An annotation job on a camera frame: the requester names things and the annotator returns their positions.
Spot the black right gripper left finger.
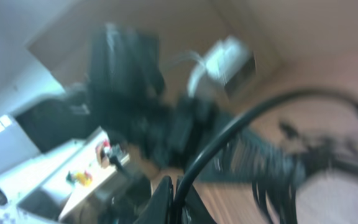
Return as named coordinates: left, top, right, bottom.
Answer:
left=134, top=176, right=173, bottom=224

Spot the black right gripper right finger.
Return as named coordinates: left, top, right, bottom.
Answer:
left=176, top=185, right=216, bottom=224

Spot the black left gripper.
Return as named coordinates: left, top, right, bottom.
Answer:
left=87, top=24, right=218, bottom=168

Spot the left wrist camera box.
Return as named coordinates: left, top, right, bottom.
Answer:
left=186, top=35, right=257, bottom=99

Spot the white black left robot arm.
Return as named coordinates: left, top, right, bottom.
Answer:
left=14, top=24, right=227, bottom=169

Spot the black right camera cable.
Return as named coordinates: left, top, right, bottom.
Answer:
left=169, top=88, right=358, bottom=224

